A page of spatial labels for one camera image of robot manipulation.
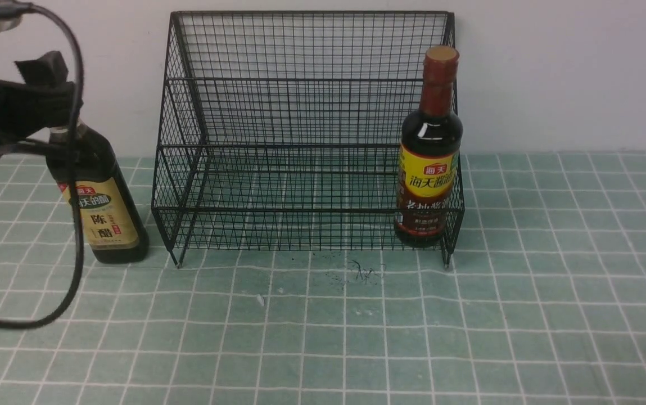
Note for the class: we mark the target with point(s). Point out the vinegar bottle beige label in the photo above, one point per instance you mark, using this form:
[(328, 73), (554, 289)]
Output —
[(111, 223)]

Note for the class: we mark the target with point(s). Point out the green checked tablecloth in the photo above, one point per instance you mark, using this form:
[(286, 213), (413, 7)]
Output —
[(544, 303)]

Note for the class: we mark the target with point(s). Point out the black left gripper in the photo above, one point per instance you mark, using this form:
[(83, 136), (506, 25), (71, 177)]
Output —
[(46, 98)]

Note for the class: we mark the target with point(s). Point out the black wire shelf rack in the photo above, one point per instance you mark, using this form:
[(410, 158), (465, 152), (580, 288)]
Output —
[(281, 130)]

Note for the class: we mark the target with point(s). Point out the dark soy sauce bottle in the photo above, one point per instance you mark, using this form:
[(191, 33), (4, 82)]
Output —
[(430, 141)]

